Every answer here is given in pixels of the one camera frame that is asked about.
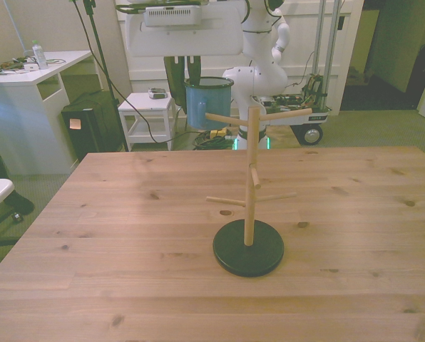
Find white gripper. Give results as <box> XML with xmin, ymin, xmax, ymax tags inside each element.
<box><xmin>124</xmin><ymin>5</ymin><xmax>244</xmax><ymax>108</ymax></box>

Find blue enamel mug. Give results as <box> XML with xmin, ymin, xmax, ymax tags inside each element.
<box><xmin>183</xmin><ymin>76</ymin><xmax>235</xmax><ymax>131</ymax></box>

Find wooden mug tree black base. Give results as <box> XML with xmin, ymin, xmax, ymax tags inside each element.
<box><xmin>205</xmin><ymin>105</ymin><xmax>312</xmax><ymax>278</ymax></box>

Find dark olive chair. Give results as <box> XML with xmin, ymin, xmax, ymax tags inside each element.
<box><xmin>163</xmin><ymin>56</ymin><xmax>189</xmax><ymax>133</ymax></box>

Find white square stool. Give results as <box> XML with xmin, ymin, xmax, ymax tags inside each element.
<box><xmin>118</xmin><ymin>91</ymin><xmax>176</xmax><ymax>151</ymax></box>

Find black tripod stand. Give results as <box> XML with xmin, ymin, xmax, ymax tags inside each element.
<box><xmin>68</xmin><ymin>0</ymin><xmax>130</xmax><ymax>152</ymax></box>

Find black computer tower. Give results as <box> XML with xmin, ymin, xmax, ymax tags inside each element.
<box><xmin>61</xmin><ymin>90</ymin><xmax>125</xmax><ymax>162</ymax></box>

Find wheeled robot cart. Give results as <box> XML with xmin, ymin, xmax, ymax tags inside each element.
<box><xmin>257</xmin><ymin>0</ymin><xmax>345</xmax><ymax>147</ymax></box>

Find clear plastic bottle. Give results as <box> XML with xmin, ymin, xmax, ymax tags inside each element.
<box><xmin>31</xmin><ymin>39</ymin><xmax>50</xmax><ymax>71</ymax></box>

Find white desk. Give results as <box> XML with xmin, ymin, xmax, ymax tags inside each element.
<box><xmin>0</xmin><ymin>49</ymin><xmax>103</xmax><ymax>176</ymax></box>

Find black tall case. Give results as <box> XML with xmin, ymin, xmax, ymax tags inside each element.
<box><xmin>406</xmin><ymin>43</ymin><xmax>425</xmax><ymax>112</ymax></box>

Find coiled dark floor cable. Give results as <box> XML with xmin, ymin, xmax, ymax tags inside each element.
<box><xmin>192</xmin><ymin>130</ymin><xmax>235</xmax><ymax>151</ymax></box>

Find tangled wires on desk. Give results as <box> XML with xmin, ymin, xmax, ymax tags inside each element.
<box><xmin>0</xmin><ymin>56</ymin><xmax>31</xmax><ymax>75</ymax></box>

